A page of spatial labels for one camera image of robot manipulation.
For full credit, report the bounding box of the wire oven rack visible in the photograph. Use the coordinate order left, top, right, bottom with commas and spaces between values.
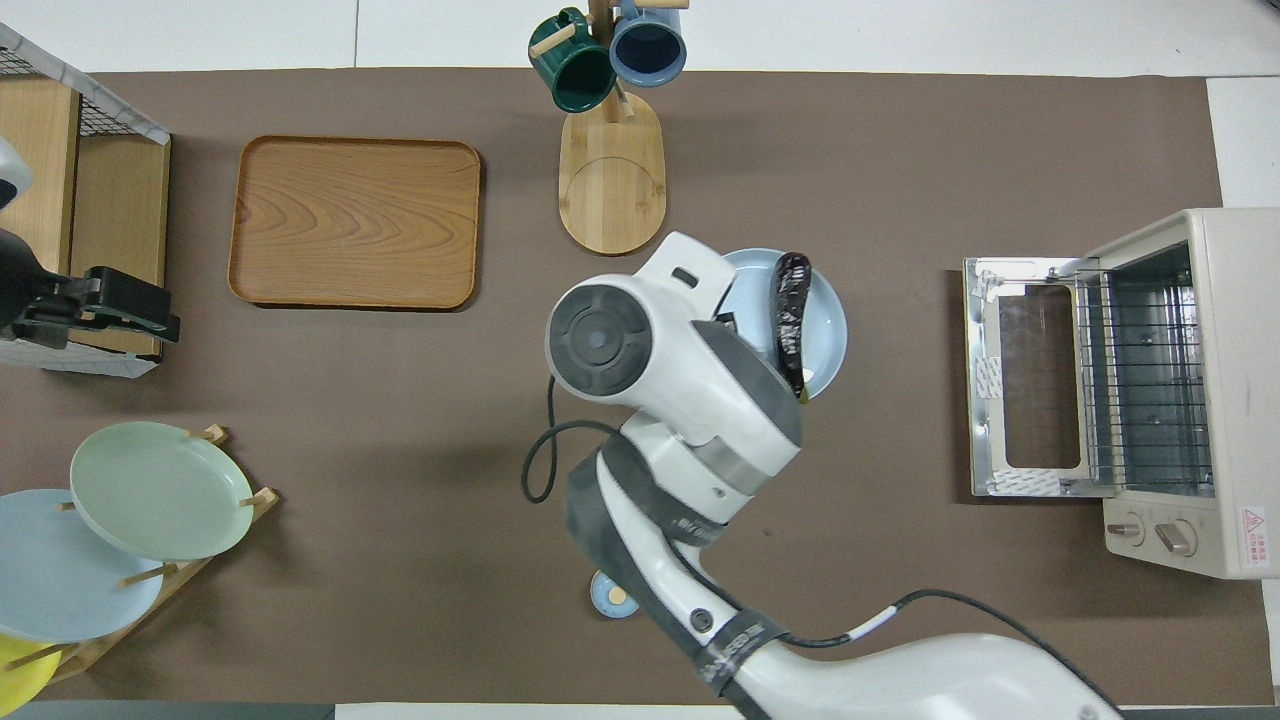
1075, 245, 1216, 493

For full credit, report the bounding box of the brown table mat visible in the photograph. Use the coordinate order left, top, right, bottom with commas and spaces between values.
0, 68, 1276, 706

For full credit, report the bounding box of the small blue lidded jar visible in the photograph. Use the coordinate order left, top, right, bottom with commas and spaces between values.
590, 570, 641, 620

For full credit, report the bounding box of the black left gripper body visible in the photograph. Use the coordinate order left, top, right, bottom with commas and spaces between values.
15, 280, 86, 346

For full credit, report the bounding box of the blue grey mug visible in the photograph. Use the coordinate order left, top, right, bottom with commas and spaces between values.
608, 0, 689, 88

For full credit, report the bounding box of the rectangular wooden tray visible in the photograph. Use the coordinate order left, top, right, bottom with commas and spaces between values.
228, 135, 483, 311

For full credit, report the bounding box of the wooden shelf with wire mesh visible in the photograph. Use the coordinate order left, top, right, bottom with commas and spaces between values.
0, 22, 173, 379

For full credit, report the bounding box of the dark green mug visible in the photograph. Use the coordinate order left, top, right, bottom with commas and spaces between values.
528, 8, 618, 114

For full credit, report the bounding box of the dark purple eggplant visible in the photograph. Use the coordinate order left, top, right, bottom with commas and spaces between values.
768, 252, 813, 404

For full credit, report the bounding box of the pale green plate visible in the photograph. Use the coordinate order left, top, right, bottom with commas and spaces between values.
70, 421, 255, 563

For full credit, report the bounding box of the wooden dish rack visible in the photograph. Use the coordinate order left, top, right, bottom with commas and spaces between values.
5, 425, 281, 683

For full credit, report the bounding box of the yellow plate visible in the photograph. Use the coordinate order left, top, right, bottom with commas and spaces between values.
0, 633, 63, 716

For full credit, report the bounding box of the small light blue plate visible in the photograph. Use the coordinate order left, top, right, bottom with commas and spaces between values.
718, 248, 849, 403

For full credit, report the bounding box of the wooden mug tree stand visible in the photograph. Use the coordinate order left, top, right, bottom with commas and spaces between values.
530, 0, 691, 257

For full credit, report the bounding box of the large light blue plate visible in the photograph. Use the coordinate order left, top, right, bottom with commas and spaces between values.
0, 488, 166, 644

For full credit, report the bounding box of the beige toaster oven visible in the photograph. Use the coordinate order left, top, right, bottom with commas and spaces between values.
963, 207, 1280, 580

